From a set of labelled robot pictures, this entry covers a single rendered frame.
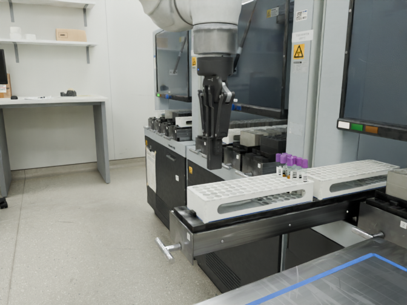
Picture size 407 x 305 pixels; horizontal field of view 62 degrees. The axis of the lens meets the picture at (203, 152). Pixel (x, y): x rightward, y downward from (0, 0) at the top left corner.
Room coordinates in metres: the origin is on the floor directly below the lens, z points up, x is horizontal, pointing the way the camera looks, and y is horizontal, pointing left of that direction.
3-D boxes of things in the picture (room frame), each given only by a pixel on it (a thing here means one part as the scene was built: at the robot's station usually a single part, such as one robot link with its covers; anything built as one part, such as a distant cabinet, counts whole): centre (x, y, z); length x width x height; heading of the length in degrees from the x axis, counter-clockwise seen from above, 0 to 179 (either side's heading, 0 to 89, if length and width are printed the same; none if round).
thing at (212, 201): (0.76, -0.12, 0.83); 0.30 x 0.10 x 0.06; 116
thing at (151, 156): (2.45, 0.41, 0.43); 0.27 x 0.02 x 0.36; 25
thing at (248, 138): (1.41, -0.19, 0.85); 0.12 x 0.02 x 0.06; 26
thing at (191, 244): (0.81, -0.24, 0.78); 0.73 x 0.14 x 0.09; 115
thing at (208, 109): (0.72, -0.02, 1.04); 0.04 x 0.01 x 0.11; 115
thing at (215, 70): (0.71, -0.02, 1.11); 0.08 x 0.07 x 0.09; 25
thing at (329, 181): (0.89, -0.40, 0.83); 0.30 x 0.10 x 0.06; 115
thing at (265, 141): (1.27, -0.26, 0.85); 0.12 x 0.02 x 0.06; 26
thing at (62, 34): (3.74, 1.40, 1.52); 0.29 x 0.22 x 0.12; 114
